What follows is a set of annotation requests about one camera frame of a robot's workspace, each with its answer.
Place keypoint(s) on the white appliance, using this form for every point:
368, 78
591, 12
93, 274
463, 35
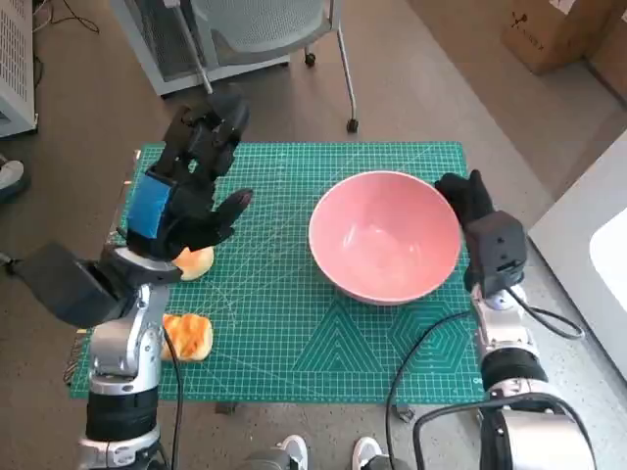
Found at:
588, 254

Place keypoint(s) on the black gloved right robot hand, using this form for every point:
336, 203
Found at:
467, 201

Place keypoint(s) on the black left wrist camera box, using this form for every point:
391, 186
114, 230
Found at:
59, 284

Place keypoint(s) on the green cutting mat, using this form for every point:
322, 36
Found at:
274, 318

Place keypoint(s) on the grey mesh office chair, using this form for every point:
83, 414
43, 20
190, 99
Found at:
264, 24

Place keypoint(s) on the round toy bread bun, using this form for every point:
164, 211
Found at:
198, 264

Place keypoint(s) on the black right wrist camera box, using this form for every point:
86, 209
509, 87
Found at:
495, 249

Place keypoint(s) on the table bracket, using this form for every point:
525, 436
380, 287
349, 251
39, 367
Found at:
406, 413

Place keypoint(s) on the person's foot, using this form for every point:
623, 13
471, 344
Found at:
10, 173

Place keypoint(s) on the rectangular striped toy bread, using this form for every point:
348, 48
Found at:
191, 335

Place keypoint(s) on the black chair caster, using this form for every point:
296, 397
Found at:
6, 262

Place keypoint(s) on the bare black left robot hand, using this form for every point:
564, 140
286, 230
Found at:
191, 205

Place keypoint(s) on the white perforated cabinet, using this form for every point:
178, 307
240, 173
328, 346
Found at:
14, 49

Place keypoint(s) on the printed cardboard box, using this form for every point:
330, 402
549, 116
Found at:
544, 29

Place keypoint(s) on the white shoe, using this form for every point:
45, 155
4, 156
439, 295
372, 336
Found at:
294, 450
367, 450

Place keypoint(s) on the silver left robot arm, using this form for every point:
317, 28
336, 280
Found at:
122, 343

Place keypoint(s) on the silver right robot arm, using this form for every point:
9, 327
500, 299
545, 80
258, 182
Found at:
509, 338

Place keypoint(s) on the pink bowl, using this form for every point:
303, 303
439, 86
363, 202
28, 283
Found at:
387, 235

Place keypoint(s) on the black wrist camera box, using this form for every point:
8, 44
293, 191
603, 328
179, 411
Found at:
59, 284
495, 249

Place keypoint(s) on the plain cardboard box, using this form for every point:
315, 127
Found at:
610, 68

